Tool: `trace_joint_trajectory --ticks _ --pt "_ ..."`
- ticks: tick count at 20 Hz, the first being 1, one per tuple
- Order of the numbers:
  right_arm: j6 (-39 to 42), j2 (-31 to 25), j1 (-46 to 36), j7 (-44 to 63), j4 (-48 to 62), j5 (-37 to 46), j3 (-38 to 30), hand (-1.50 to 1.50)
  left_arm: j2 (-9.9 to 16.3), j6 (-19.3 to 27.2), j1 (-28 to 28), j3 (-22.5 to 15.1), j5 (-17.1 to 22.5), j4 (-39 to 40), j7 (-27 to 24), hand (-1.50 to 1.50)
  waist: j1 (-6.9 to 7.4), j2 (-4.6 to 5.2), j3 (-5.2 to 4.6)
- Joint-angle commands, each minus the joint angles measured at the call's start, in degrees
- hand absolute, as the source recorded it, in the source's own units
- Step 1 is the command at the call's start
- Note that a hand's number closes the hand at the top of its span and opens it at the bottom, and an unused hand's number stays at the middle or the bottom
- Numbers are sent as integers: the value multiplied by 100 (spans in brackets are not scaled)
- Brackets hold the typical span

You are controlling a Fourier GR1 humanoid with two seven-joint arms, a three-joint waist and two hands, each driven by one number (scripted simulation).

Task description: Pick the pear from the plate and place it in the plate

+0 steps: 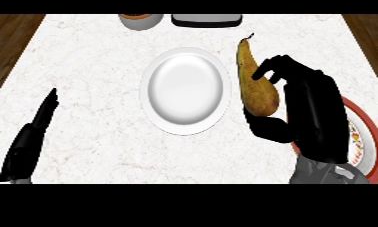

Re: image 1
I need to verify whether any grey bowl with orange contents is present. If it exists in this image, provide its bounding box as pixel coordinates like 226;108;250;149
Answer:
117;14;166;32

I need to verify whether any red-rimmed patterned plate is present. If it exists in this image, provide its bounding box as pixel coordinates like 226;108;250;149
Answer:
291;95;378;181

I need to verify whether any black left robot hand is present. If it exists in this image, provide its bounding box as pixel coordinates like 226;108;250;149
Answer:
0;87;61;183

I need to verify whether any grey and black appliance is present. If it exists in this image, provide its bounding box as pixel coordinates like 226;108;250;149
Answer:
170;14;244;29

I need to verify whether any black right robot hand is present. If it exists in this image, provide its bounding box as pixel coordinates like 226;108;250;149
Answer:
243;54;350;165

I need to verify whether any white plate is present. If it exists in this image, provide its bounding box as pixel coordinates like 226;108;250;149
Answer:
139;46;234;137

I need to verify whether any brown-yellow pear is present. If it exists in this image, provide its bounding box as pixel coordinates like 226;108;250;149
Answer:
237;32;281;118

